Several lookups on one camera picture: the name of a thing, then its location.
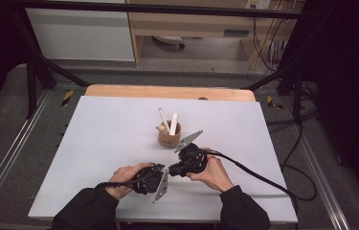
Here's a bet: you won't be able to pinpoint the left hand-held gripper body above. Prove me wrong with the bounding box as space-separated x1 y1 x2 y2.
133 164 170 204

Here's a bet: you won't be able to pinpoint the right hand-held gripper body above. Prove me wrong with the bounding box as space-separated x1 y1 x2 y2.
173 129 209 175

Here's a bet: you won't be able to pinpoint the wooden pen holder cup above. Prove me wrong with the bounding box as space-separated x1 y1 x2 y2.
156 120 183 149

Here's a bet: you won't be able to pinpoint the short white marker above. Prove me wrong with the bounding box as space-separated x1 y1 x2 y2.
168 112 180 136

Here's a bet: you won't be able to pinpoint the long white pen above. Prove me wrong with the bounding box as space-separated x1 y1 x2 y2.
157 107 171 135

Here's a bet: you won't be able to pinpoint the person's left hand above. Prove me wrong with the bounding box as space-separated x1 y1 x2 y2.
104 162 155 201

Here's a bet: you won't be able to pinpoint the person's right hand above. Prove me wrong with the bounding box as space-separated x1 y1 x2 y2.
186 147 235 194

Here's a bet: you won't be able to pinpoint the wooden table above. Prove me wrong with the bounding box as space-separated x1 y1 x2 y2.
84 83 257 103

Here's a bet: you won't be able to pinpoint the yellow black floor tape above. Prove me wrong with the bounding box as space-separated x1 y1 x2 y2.
60 89 75 108
266 95 284 111

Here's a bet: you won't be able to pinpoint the black metal stand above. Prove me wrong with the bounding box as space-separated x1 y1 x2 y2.
243 58 306 127
10 9 91 120

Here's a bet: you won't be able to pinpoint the white chair base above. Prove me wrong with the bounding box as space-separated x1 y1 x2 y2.
151 34 187 50

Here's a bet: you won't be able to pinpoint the light wooden desk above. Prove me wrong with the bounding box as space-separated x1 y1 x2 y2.
125 0 305 69

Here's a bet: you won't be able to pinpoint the white cabinet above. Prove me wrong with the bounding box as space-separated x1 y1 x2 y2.
27 0 136 62

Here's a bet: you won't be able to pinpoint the left hand-held gripper cable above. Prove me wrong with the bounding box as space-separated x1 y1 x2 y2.
95 172 156 190

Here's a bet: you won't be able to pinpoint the hand-held gripper cable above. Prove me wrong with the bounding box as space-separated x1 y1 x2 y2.
198 149 318 212
95 172 156 190

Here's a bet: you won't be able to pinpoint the right hand-held gripper cable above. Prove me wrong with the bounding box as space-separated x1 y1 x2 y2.
198 149 318 212

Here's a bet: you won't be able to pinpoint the black floor cable bundle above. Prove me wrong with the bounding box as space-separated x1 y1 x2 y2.
265 81 319 135

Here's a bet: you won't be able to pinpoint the hanging cables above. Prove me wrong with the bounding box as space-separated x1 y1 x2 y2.
251 9 291 73

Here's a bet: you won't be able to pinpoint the aluminium floor rail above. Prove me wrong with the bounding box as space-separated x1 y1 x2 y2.
0 90 53 213
278 95 351 230

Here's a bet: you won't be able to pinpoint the black horizontal frame bar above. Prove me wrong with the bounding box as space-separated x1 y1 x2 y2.
8 0 316 20

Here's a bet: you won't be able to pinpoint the white wall socket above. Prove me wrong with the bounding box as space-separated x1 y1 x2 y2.
245 0 272 11

